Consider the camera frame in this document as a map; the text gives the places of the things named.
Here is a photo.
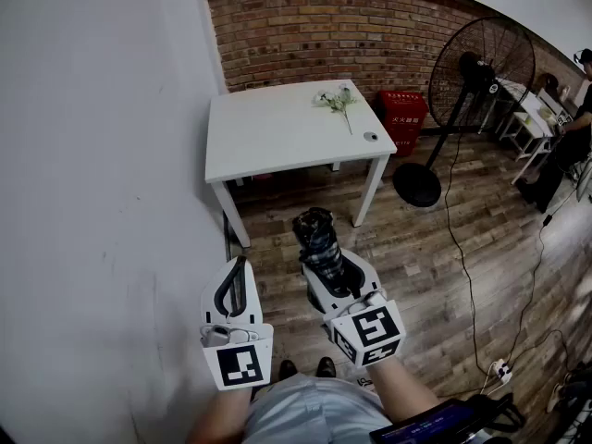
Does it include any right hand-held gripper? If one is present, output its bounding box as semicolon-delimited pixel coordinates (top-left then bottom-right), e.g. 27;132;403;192
301;249;407;368

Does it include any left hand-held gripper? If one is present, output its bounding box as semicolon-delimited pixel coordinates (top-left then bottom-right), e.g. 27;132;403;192
198;255;275;391

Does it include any dark plaid umbrella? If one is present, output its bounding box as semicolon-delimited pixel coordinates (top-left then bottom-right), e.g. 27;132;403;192
291;206;352;295

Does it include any person's right forearm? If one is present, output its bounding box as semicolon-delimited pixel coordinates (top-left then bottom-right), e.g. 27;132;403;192
367;353;440;427

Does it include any person's left forearm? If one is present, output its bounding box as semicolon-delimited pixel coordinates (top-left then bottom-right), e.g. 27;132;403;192
187;384;253;444

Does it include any person's light blue shirt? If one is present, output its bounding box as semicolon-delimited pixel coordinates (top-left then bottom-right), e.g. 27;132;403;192
240;372;394;444

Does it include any black tablet device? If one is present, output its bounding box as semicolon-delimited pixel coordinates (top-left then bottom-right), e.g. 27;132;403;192
368;393;526;444

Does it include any white table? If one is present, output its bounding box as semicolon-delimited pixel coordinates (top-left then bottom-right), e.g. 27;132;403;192
204;79;398;249

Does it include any red plastic box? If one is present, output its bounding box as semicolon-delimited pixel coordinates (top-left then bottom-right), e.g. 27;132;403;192
378;90;429;157

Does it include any white power strip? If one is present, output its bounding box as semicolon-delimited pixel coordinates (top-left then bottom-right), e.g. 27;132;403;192
488;359;513;384

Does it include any artificial white flower bouquet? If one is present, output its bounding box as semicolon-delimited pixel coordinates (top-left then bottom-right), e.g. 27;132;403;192
312;82;360;136

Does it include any black fan cable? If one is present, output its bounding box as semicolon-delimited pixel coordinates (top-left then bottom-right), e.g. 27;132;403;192
443;131;494;374

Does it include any black pedestal fan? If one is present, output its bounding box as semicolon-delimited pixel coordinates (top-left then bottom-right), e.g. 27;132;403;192
391;15;537;210

